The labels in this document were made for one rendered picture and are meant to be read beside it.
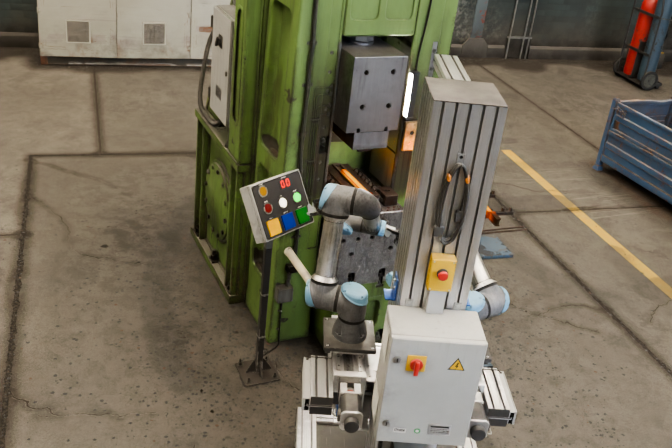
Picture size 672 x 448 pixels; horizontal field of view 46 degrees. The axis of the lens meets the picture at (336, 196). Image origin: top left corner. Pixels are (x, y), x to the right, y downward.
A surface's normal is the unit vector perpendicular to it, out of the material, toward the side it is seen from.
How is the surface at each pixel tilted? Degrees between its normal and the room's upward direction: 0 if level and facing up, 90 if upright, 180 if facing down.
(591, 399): 0
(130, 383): 0
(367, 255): 90
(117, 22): 90
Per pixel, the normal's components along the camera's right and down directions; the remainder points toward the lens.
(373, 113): 0.40, 0.44
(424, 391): 0.03, 0.44
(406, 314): 0.11, -0.89
